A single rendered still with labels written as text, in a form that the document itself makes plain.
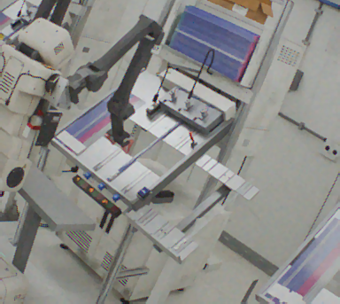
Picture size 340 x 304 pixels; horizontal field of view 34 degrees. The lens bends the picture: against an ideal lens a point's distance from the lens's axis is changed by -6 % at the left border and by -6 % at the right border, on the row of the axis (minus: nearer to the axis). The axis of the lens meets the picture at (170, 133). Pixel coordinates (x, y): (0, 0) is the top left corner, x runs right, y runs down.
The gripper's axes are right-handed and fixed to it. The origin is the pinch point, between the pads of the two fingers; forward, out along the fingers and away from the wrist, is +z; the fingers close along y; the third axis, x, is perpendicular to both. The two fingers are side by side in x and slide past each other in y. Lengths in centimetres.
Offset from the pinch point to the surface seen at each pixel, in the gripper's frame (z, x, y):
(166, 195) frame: 46, -23, -5
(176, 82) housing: -1, -55, 17
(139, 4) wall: 68, -192, 208
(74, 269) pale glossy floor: 89, 31, 21
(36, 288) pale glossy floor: 67, 63, 9
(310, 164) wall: 112, -161, -14
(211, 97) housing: -1, -58, -5
